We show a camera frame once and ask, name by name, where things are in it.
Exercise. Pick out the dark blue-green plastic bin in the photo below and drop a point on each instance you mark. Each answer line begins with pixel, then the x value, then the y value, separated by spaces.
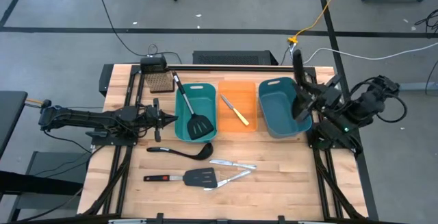
pixel 277 111

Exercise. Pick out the black side table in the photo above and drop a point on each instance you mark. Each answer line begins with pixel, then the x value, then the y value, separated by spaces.
pixel 10 114

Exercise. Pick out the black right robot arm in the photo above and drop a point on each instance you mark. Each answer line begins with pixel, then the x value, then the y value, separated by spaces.
pixel 362 107

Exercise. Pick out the light teal plastic bin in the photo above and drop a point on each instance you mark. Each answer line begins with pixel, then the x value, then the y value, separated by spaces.
pixel 205 97

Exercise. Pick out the black computer case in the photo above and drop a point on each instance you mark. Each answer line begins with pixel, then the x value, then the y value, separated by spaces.
pixel 232 59

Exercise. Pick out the black aluminium table frame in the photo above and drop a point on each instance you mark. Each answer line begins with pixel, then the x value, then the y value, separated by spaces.
pixel 239 68

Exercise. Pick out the grey side table base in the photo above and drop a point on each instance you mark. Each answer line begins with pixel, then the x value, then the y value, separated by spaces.
pixel 44 164

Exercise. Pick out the orange translucent plastic bin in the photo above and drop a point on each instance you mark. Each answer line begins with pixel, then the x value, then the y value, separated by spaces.
pixel 243 94

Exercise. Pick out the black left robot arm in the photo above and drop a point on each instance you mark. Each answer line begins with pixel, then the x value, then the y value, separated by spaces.
pixel 85 118

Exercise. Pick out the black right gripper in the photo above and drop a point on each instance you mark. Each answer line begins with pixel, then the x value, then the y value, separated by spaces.
pixel 318 97

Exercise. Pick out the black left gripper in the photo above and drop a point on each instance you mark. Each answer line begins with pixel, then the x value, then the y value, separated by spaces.
pixel 150 119

